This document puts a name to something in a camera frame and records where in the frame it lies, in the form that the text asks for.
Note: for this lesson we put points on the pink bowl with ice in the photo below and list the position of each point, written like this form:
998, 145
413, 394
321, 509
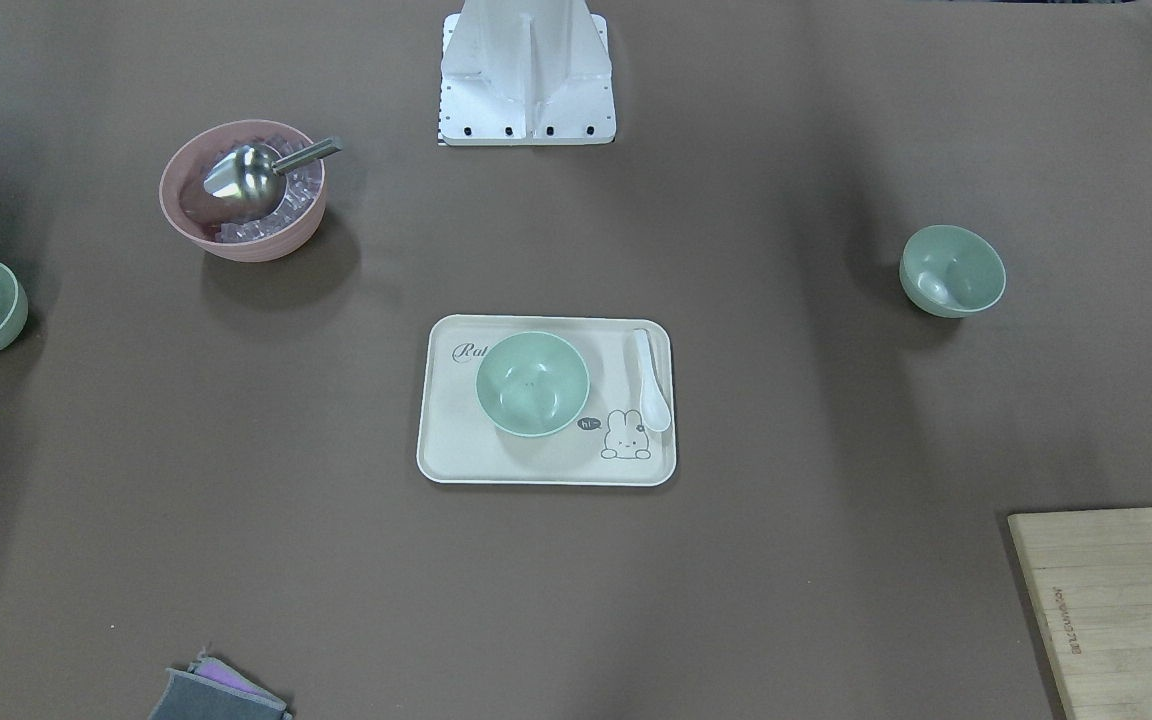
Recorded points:
285, 229

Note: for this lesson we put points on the green bowl on tray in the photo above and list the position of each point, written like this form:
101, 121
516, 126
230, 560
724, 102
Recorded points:
532, 384

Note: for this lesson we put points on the wooden cutting board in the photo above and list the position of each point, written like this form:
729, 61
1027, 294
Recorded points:
1089, 579

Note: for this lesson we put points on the grey folded cloth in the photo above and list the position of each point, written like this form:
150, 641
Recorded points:
209, 688

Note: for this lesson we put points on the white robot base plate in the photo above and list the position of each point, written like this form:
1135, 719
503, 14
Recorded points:
526, 73

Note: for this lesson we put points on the cream rabbit serving tray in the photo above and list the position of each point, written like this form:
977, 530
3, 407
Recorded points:
606, 444

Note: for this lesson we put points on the metal ice scoop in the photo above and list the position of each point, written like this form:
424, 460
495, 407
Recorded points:
249, 182

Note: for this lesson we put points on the white ceramic spoon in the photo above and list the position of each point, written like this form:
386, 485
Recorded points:
653, 407

